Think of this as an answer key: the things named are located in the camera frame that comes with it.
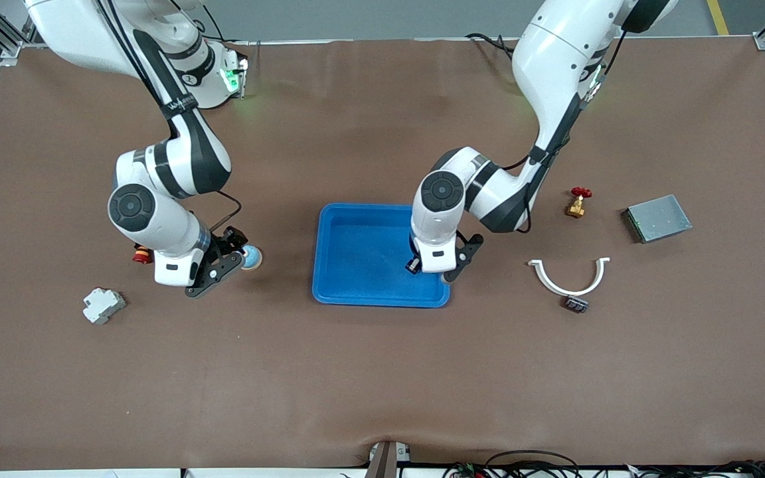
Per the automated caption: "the blue plastic tray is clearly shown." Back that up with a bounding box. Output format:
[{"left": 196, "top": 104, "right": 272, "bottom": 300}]
[{"left": 311, "top": 202, "right": 452, "bottom": 309}]

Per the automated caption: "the white circuit breaker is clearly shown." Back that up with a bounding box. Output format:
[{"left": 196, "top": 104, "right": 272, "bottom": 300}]
[{"left": 82, "top": 287, "right": 127, "bottom": 325}]

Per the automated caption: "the metal table edge clamp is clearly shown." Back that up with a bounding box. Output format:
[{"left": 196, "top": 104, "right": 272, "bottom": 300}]
[{"left": 365, "top": 440, "right": 412, "bottom": 478}]

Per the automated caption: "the grey metal box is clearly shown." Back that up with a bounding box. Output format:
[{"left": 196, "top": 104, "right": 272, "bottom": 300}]
[{"left": 621, "top": 194, "right": 693, "bottom": 244}]

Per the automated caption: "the white curved bracket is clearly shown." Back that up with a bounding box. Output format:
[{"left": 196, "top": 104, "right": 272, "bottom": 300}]
[{"left": 528, "top": 258, "right": 611, "bottom": 297}]

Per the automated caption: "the brass valve red handle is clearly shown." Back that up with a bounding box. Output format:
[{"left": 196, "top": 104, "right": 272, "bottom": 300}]
[{"left": 565, "top": 187, "right": 593, "bottom": 219}]

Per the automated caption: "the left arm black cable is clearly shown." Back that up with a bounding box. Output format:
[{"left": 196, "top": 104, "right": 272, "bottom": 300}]
[{"left": 502, "top": 30, "right": 626, "bottom": 233}]

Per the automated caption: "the coloured wire bundle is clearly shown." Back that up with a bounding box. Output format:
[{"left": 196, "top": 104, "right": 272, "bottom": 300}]
[{"left": 442, "top": 461, "right": 489, "bottom": 478}]

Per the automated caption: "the black looped cable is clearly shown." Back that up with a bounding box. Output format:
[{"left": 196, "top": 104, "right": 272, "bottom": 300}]
[{"left": 485, "top": 450, "right": 582, "bottom": 478}]

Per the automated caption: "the black base cable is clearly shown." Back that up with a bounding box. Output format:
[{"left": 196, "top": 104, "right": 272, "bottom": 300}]
[{"left": 466, "top": 32, "right": 519, "bottom": 60}]

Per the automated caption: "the black cable bundle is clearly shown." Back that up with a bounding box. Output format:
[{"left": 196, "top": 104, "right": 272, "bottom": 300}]
[{"left": 622, "top": 459, "right": 765, "bottom": 478}]

